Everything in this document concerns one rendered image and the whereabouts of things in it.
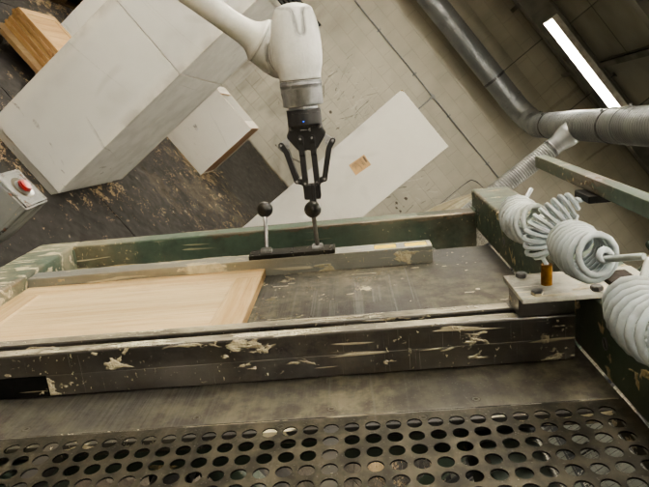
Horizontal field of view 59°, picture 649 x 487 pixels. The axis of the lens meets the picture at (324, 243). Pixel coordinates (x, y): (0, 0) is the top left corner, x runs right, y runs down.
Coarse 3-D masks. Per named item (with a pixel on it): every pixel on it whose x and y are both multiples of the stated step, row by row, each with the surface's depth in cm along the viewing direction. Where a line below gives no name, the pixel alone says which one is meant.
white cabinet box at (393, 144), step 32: (384, 128) 460; (416, 128) 458; (320, 160) 471; (352, 160) 468; (384, 160) 466; (416, 160) 463; (288, 192) 479; (352, 192) 473; (384, 192) 471; (256, 224) 487
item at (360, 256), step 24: (144, 264) 138; (168, 264) 136; (192, 264) 134; (216, 264) 133; (240, 264) 133; (264, 264) 133; (288, 264) 133; (312, 264) 132; (336, 264) 132; (360, 264) 132; (384, 264) 132
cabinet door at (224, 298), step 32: (32, 288) 136; (64, 288) 133; (96, 288) 131; (128, 288) 129; (160, 288) 127; (192, 288) 125; (224, 288) 123; (256, 288) 120; (0, 320) 117; (32, 320) 116; (64, 320) 114; (96, 320) 112; (128, 320) 111; (160, 320) 109; (192, 320) 107; (224, 320) 105
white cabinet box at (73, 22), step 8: (88, 0) 482; (96, 0) 482; (104, 0) 481; (80, 8) 484; (88, 8) 484; (96, 8) 483; (72, 16) 486; (80, 16) 486; (88, 16) 485; (64, 24) 488; (72, 24) 488; (80, 24) 487; (72, 32) 489
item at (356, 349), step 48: (576, 192) 79; (528, 240) 79; (528, 288) 82; (576, 288) 80; (96, 336) 90; (144, 336) 88; (192, 336) 88; (240, 336) 84; (288, 336) 83; (336, 336) 83; (384, 336) 83; (432, 336) 82; (480, 336) 82; (528, 336) 82; (0, 384) 87; (48, 384) 87; (96, 384) 86; (144, 384) 86; (192, 384) 86
